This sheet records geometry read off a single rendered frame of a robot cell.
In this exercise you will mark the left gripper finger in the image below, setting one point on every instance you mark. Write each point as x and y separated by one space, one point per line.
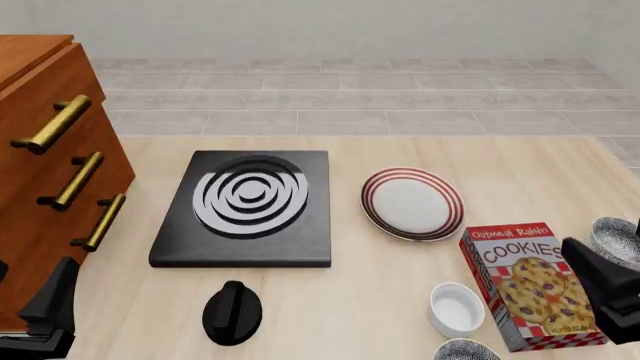
2 270
57 300

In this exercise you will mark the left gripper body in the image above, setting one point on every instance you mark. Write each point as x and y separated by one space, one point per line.
35 347

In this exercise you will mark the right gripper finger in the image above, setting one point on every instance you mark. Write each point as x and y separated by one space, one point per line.
638 228
600 277

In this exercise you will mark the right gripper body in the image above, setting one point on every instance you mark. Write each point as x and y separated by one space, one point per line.
622 322

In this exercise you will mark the black patterned bowl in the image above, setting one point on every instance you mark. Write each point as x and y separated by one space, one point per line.
607 234
465 351

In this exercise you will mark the white ramekin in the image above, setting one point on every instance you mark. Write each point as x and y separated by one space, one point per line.
456 309

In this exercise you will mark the white plate with red rings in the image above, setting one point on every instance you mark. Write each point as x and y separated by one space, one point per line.
410 204

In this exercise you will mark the flat black stove plate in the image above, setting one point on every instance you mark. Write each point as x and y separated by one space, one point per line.
310 210

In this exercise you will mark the wooden drawer, smallest front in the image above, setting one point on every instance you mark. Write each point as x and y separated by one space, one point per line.
56 245

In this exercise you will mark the oatmeal raisin cookies box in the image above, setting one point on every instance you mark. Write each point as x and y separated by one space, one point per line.
530 285

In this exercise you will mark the wooden drawer, medium front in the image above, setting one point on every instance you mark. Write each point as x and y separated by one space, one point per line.
45 178

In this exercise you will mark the wooden drawer, largest front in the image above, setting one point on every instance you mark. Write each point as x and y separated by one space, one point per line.
27 108

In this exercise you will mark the round black stove knob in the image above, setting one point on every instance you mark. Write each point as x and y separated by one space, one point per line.
232 315

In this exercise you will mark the wooden cabinet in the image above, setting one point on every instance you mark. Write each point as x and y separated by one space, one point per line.
30 63

